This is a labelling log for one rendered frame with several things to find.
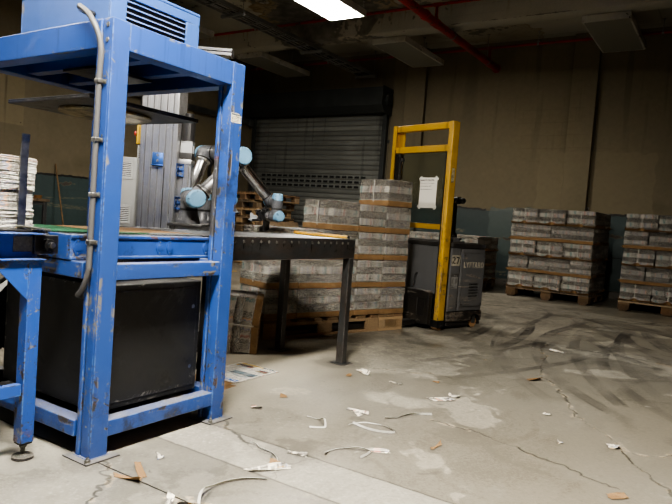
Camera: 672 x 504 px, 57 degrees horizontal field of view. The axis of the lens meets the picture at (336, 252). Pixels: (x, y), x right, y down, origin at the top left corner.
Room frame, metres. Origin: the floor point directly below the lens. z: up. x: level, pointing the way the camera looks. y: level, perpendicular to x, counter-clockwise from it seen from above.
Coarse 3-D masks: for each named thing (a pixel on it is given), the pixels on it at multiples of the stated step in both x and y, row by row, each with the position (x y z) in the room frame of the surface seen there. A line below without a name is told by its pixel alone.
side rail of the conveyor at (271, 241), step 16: (240, 240) 3.03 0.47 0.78; (256, 240) 3.13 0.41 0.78; (272, 240) 3.24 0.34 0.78; (288, 240) 3.35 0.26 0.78; (304, 240) 3.48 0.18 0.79; (320, 240) 3.61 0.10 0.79; (336, 240) 3.75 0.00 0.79; (352, 240) 3.91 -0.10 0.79; (240, 256) 3.03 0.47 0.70; (256, 256) 3.14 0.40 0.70; (272, 256) 3.24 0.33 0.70; (288, 256) 3.36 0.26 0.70; (304, 256) 3.48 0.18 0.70; (320, 256) 3.62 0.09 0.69; (336, 256) 3.76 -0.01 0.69; (352, 256) 3.92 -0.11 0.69
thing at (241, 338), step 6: (228, 330) 3.96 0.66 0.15; (234, 330) 3.96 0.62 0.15; (240, 330) 3.97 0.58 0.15; (246, 330) 3.98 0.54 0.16; (228, 336) 3.96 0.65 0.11; (234, 336) 3.97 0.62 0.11; (240, 336) 3.97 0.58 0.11; (246, 336) 3.98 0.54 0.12; (258, 336) 4.01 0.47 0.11; (228, 342) 3.96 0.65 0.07; (234, 342) 3.97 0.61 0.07; (240, 342) 3.97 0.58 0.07; (246, 342) 3.98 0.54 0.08; (258, 342) 4.13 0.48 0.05; (228, 348) 3.96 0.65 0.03; (234, 348) 3.97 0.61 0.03; (240, 348) 3.97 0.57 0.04; (246, 348) 3.98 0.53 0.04
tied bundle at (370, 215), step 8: (360, 208) 5.03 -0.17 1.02; (368, 208) 5.07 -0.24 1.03; (376, 208) 5.12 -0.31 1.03; (384, 208) 5.18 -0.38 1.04; (360, 216) 5.02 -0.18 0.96; (368, 216) 5.08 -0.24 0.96; (376, 216) 5.13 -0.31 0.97; (384, 216) 5.19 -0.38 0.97; (360, 224) 5.02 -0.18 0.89; (368, 224) 5.07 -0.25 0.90; (376, 224) 5.13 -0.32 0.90; (384, 224) 5.19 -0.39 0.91; (368, 232) 5.13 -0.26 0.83; (376, 232) 5.15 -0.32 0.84
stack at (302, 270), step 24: (360, 240) 5.04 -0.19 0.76; (264, 264) 4.50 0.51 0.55; (312, 264) 4.72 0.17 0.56; (336, 264) 4.87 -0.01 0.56; (360, 264) 5.05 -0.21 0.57; (240, 288) 4.76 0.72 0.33; (312, 288) 4.77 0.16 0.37; (336, 288) 4.91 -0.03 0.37; (360, 288) 5.06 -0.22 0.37; (264, 312) 4.48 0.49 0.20; (288, 312) 4.61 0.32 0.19; (264, 336) 4.48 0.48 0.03; (288, 336) 4.61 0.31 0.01
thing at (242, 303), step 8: (232, 296) 3.96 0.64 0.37; (240, 296) 3.96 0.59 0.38; (248, 296) 4.00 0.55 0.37; (256, 296) 4.10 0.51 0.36; (232, 304) 3.96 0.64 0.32; (240, 304) 3.97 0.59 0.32; (248, 304) 3.98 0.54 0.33; (232, 312) 3.96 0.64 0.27; (240, 312) 3.97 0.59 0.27; (248, 312) 3.98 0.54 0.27; (248, 320) 3.98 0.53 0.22
